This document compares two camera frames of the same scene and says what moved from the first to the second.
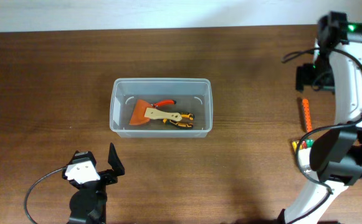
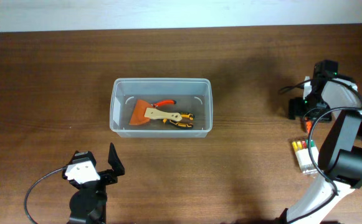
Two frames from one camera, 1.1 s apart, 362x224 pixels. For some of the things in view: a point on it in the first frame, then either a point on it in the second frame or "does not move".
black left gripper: x=111 y=177 does not move
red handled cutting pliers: x=166 y=102 does not move
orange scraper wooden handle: x=144 y=111 does not move
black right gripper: x=303 y=79 -> x=294 y=109
